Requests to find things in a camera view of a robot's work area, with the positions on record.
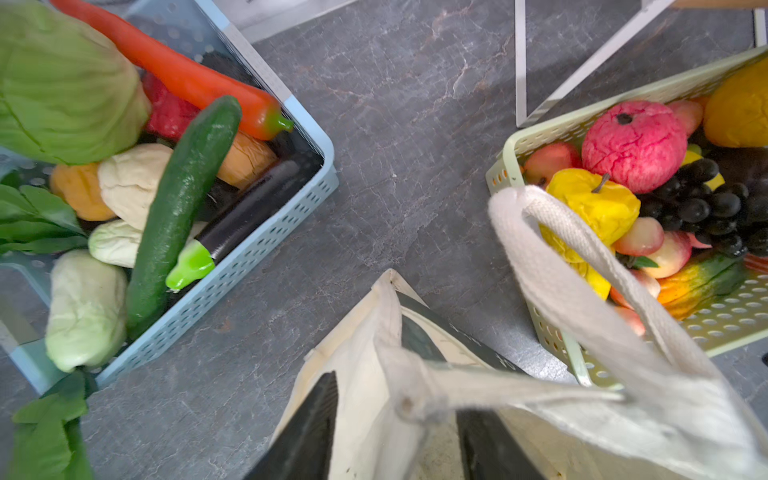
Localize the green leafy vegetable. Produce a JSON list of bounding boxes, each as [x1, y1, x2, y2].
[[1, 171, 87, 255]]

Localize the pink wrinkled apple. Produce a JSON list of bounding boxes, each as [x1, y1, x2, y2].
[[581, 101, 688, 194]]

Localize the green plastic fruit basket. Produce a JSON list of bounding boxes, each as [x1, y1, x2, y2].
[[485, 47, 767, 389]]

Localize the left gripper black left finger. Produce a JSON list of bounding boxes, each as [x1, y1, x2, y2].
[[245, 372, 339, 480]]

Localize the green cucumber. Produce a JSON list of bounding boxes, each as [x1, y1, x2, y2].
[[126, 96, 242, 340]]

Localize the yellow apple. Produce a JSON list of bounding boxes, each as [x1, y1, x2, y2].
[[540, 168, 641, 301]]

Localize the white wooden two-tier shelf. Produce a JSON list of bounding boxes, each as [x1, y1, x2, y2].
[[513, 0, 768, 128]]

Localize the white garlic bulb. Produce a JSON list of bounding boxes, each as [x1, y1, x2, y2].
[[98, 143, 173, 231]]

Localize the black grape bunch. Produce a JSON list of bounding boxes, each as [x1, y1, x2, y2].
[[640, 155, 767, 258]]

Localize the brown potato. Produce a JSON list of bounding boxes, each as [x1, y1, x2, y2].
[[217, 132, 277, 190]]

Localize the red chili pepper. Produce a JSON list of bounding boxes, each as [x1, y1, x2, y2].
[[52, 0, 294, 141]]

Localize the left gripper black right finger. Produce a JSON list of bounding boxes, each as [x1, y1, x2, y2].
[[456, 410, 543, 480]]

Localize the blue plastic vegetable basket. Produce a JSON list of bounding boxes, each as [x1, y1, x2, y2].
[[0, 0, 340, 395]]

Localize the dark purple eggplant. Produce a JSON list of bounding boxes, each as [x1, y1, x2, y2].
[[166, 153, 322, 292]]

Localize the green cabbage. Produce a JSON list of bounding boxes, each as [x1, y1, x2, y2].
[[1, 1, 151, 165]]

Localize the cream canvas grocery bag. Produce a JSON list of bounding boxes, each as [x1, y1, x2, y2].
[[239, 184, 768, 480]]

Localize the yellow orange citrus fruit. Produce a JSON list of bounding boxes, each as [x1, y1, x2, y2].
[[703, 58, 767, 148]]

